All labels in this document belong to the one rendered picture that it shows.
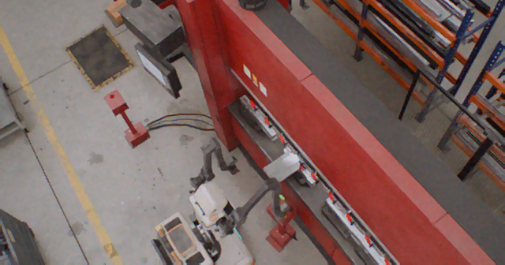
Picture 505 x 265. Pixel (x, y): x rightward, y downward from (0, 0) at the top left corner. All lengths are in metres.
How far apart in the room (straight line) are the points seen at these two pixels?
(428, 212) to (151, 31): 2.30
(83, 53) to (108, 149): 1.48
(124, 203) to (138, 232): 0.37
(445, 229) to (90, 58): 4.89
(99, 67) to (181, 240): 2.95
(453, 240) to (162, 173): 3.42
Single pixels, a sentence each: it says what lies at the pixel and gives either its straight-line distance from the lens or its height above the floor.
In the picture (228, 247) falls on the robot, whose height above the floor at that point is 0.28.
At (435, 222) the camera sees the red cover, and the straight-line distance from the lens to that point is 2.49.
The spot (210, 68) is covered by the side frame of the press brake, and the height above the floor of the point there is 1.53.
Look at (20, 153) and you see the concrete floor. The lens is 5.95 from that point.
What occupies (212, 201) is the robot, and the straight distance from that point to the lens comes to 3.43.
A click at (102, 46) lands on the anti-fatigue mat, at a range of 6.34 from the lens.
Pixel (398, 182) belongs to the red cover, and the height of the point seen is 2.30.
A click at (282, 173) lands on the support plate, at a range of 3.89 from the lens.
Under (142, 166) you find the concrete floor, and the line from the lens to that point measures 5.27.
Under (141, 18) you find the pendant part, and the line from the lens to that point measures 3.73.
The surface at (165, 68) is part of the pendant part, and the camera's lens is 3.82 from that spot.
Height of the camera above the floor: 4.58
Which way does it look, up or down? 61 degrees down
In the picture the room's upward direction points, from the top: 9 degrees counter-clockwise
